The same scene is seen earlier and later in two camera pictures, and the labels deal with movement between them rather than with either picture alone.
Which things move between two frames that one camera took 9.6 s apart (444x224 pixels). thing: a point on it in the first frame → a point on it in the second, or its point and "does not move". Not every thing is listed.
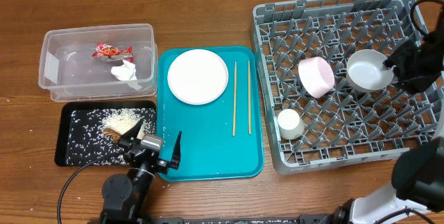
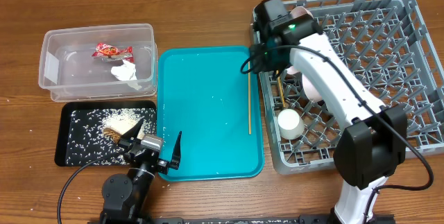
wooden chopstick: [234, 100] → [282, 91]
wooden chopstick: [249, 100] does not move
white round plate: [198, 76] → [304, 12]
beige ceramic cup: [291, 126] does not move
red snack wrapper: [112, 53] does not move
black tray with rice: [94, 134] does not move
